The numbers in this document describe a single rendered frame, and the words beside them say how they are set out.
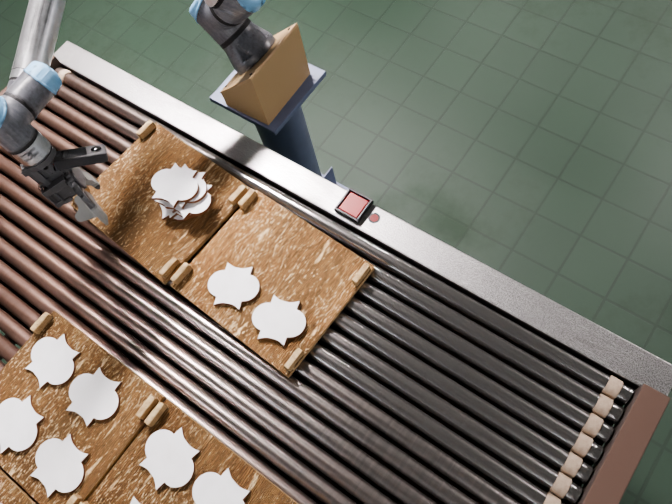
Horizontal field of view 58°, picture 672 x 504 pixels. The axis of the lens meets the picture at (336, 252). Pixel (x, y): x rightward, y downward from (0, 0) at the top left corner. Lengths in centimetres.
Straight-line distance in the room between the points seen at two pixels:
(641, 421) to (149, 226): 130
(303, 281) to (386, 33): 198
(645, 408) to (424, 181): 157
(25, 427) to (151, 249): 53
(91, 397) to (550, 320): 112
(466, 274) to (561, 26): 201
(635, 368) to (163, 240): 121
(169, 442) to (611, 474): 97
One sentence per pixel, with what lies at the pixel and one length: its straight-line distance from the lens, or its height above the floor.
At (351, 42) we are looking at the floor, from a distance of 328.
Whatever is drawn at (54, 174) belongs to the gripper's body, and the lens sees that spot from 151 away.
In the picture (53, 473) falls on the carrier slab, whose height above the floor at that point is 95.
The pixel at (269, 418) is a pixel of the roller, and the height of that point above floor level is 92.
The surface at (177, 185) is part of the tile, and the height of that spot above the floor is 102.
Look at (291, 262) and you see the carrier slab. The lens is 157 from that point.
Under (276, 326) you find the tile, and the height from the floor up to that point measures 95.
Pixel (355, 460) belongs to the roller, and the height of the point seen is 92.
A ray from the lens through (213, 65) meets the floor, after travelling 337.
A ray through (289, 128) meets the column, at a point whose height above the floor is 73.
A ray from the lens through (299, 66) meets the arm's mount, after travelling 193.
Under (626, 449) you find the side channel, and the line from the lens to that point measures 146.
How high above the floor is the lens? 234
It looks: 64 degrees down
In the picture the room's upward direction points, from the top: 18 degrees counter-clockwise
